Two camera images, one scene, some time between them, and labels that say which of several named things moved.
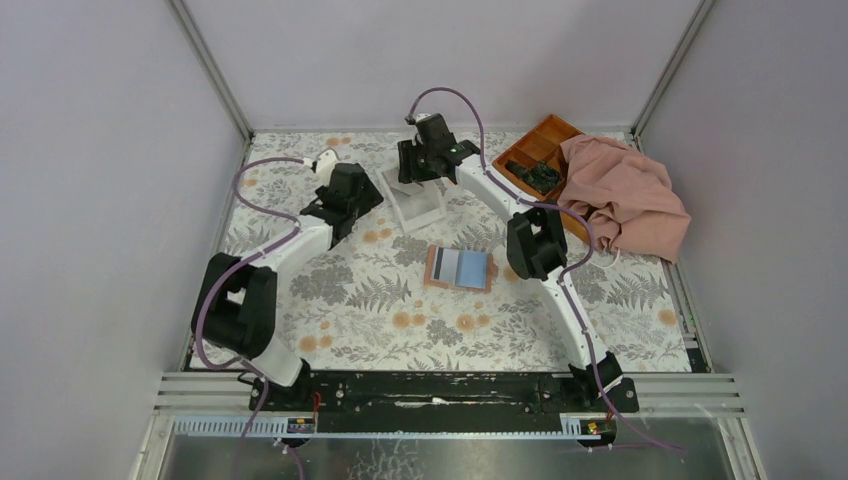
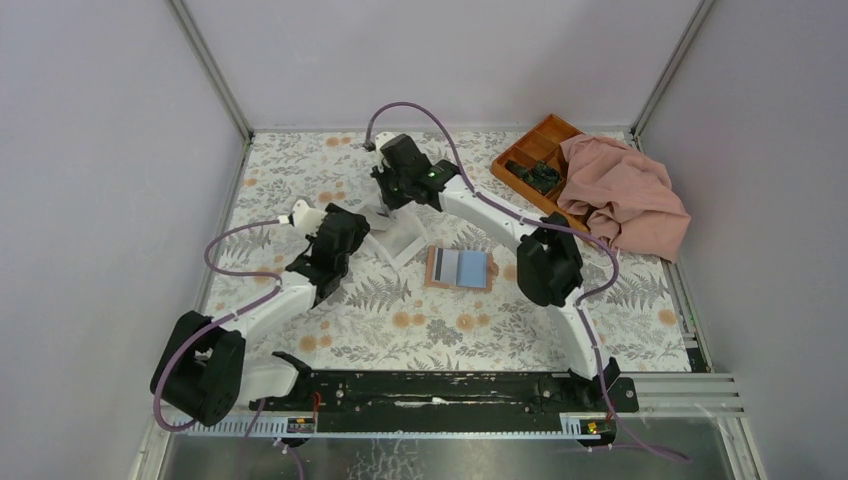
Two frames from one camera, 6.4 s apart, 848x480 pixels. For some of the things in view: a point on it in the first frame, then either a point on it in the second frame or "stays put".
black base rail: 442,401 stays put
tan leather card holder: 461,269 stays put
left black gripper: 367,198 → 361,229
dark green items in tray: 539,175 stays put
